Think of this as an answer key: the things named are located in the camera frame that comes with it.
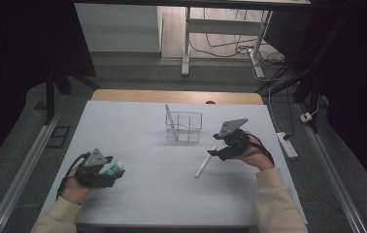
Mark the silver transparent pen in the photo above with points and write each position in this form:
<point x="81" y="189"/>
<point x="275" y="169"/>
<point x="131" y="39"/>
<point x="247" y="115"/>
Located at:
<point x="170" y="119"/>

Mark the person's left hand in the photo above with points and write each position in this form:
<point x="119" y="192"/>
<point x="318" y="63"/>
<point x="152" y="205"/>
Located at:
<point x="74" y="189"/>

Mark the white cabinet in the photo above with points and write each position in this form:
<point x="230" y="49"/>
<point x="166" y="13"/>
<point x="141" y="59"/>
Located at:
<point x="116" y="29"/>

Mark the small white adapter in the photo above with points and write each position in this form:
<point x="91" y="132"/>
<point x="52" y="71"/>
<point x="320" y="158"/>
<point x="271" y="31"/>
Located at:
<point x="306" y="117"/>

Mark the wooden table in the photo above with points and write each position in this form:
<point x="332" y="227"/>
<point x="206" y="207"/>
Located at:
<point x="172" y="96"/>

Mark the white pen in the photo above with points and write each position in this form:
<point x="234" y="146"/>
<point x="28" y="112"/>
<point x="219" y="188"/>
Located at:
<point x="204" y="163"/>

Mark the person's right hand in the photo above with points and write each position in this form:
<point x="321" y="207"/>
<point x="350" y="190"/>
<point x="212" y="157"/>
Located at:
<point x="257" y="155"/>

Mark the white desk frame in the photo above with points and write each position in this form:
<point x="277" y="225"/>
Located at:
<point x="223" y="26"/>

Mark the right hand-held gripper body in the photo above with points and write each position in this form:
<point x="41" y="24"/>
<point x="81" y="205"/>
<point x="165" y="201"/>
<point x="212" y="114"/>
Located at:
<point x="233" y="142"/>

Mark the black stand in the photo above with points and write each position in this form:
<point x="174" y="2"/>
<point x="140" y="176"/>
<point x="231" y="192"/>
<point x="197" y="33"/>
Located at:
<point x="50" y="97"/>
<point x="311" y="81"/>

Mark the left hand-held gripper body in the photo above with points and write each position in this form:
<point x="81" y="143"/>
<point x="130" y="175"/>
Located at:
<point x="91" y="173"/>

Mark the aluminium rail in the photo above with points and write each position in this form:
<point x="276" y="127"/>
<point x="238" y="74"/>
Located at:
<point x="23" y="174"/>
<point x="333" y="174"/>

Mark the white power strip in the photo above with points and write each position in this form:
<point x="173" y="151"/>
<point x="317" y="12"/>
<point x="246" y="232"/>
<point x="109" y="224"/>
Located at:
<point x="287" y="145"/>

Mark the green and white tube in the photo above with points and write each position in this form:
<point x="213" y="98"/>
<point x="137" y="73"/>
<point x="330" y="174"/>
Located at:
<point x="115" y="168"/>

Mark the black floor plate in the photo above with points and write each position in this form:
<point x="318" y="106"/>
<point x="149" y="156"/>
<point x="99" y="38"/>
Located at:
<point x="58" y="136"/>

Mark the white table mat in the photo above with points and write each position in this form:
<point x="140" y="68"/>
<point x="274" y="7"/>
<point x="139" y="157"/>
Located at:
<point x="159" y="200"/>

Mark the dark curtain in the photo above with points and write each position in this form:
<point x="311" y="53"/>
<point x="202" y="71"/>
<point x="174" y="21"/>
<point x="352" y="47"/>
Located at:
<point x="359" y="81"/>
<point x="16" y="64"/>

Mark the clear plastic pen organizer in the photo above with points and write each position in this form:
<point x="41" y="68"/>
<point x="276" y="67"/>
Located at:
<point x="186" y="127"/>

